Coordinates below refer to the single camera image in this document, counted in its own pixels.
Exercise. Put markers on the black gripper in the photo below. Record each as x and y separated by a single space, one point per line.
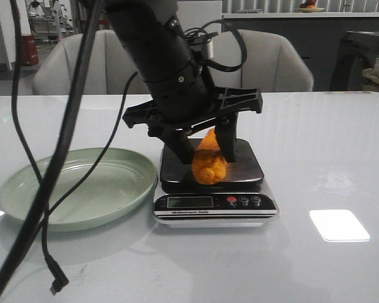
185 98

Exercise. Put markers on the orange corn cob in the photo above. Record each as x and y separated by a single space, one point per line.
208 165

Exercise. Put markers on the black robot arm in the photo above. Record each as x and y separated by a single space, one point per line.
151 34

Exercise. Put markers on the black silver kitchen scale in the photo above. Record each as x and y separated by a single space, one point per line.
242 199

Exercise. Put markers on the pale green round plate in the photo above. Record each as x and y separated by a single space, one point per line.
119 183

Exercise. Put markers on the right grey upholstered chair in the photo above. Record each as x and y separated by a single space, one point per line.
272 65

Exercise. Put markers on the grey upholstered chair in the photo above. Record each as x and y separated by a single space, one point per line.
272 65
108 71

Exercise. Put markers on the left grey upholstered chair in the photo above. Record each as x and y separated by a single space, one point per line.
108 71

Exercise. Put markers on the white drawer cabinet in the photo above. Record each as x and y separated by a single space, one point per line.
193 14

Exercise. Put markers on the grey counter with white top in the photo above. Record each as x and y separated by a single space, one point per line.
315 36

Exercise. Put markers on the fruit bowl on counter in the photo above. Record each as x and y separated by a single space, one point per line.
309 6

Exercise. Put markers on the dark glossy side table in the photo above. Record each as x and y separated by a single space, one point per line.
357 51

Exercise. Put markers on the red bin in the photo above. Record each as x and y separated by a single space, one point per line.
29 54

